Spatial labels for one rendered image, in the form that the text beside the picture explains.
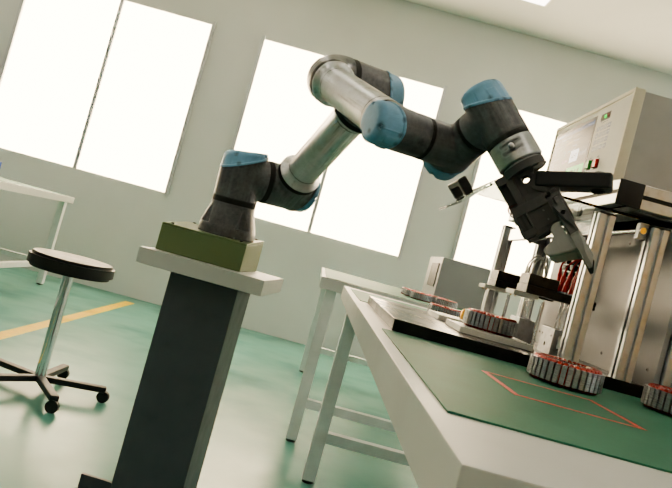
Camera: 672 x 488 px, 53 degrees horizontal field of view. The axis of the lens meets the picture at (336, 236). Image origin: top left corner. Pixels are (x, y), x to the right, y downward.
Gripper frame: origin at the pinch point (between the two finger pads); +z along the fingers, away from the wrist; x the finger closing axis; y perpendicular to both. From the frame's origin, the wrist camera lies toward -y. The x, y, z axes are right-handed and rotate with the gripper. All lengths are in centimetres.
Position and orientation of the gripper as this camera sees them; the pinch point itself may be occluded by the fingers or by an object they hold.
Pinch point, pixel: (596, 269)
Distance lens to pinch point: 110.5
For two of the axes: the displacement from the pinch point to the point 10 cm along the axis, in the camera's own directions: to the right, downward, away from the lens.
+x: -3.7, -1.1, -9.2
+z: 4.0, 8.8, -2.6
